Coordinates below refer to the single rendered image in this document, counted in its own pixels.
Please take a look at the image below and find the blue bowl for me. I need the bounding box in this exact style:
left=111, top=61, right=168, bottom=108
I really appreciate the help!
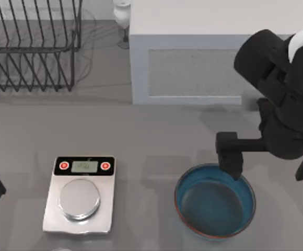
left=174, top=163, right=257, bottom=235

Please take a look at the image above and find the grey speckled cabinet panel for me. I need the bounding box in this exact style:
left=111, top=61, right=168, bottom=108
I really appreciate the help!
left=147, top=49, right=248, bottom=97

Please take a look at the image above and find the white cabinet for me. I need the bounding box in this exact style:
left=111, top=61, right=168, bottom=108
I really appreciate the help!
left=128, top=0, right=303, bottom=106

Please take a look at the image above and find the silver kitchen scale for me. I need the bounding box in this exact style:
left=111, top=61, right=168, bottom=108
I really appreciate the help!
left=42, top=155, right=116, bottom=234

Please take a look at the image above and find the white wine glass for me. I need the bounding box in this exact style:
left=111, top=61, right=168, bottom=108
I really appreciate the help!
left=113, top=0, right=132, bottom=49

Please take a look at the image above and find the dark wire dish rack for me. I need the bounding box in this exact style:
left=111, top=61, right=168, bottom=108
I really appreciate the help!
left=0, top=0, right=84, bottom=93

